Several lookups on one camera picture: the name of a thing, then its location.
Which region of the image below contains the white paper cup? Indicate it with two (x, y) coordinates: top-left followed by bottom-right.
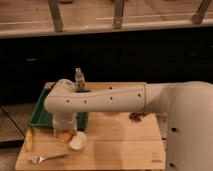
(69, 131), (86, 151)

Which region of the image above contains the brown dried food pile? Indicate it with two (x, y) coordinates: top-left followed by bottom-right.
(129, 113), (145, 122)

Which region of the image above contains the clear plastic bottle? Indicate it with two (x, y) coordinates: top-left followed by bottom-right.
(75, 68), (85, 89)

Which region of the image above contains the green tray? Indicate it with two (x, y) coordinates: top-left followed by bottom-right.
(29, 88), (89, 131)

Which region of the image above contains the right wooden post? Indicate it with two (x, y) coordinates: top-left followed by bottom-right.
(191, 0), (212, 24)

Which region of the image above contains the apple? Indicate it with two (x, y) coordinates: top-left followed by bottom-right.
(55, 131), (74, 143)

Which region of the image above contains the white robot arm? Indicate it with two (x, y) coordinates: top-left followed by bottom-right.
(44, 79), (213, 171)

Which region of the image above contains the silver fork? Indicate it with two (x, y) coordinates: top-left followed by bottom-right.
(29, 154), (69, 164)

